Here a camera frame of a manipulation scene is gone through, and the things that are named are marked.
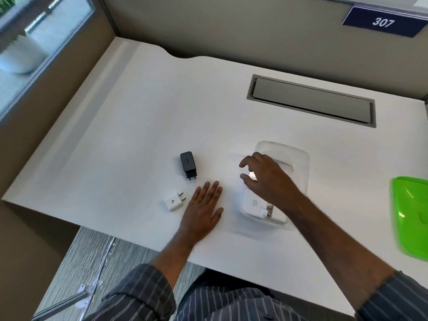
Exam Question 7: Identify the person's right hand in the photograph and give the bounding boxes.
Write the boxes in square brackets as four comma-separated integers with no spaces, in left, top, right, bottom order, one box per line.
[239,152,302,213]

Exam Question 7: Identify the person's left hand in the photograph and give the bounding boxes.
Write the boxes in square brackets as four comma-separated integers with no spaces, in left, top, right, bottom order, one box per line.
[181,181,224,244]

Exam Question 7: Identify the person's left forearm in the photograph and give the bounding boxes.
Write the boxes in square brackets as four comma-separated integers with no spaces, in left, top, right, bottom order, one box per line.
[149,230,202,287]

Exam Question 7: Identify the person's right forearm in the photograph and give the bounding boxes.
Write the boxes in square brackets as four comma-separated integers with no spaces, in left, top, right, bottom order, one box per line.
[284,190,402,313]

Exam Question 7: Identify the white charger with folded pins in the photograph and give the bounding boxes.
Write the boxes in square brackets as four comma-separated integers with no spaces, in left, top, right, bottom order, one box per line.
[243,189,275,218]

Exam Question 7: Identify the white charger adapter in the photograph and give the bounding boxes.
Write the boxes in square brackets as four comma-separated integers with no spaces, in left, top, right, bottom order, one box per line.
[164,191,187,213]

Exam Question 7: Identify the black charger adapter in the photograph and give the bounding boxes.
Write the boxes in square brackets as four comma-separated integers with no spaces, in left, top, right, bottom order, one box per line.
[179,151,198,183]

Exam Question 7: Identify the clear plastic container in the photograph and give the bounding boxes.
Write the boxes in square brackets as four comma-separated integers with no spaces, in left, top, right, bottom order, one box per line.
[240,140,310,232]

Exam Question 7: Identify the dark striped shirt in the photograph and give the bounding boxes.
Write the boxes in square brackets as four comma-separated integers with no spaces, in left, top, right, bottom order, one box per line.
[83,264,428,321]

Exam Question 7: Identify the green plastic lid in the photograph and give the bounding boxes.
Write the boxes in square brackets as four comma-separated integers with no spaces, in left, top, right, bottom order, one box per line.
[390,176,428,263]

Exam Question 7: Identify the metal desk leg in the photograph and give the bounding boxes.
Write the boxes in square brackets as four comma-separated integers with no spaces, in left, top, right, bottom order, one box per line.
[33,283,93,321]

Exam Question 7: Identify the blue number sign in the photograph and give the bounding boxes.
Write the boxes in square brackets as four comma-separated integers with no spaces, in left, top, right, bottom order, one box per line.
[342,5,428,38]

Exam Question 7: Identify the window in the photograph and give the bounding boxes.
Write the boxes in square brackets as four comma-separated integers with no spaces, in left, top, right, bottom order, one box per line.
[0,0,96,118]

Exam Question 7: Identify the white planter pot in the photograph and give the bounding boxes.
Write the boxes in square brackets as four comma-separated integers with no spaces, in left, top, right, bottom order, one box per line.
[0,33,49,76]

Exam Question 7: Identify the grey desk cable flap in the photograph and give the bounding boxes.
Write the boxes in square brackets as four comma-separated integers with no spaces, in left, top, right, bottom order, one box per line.
[247,74,376,128]

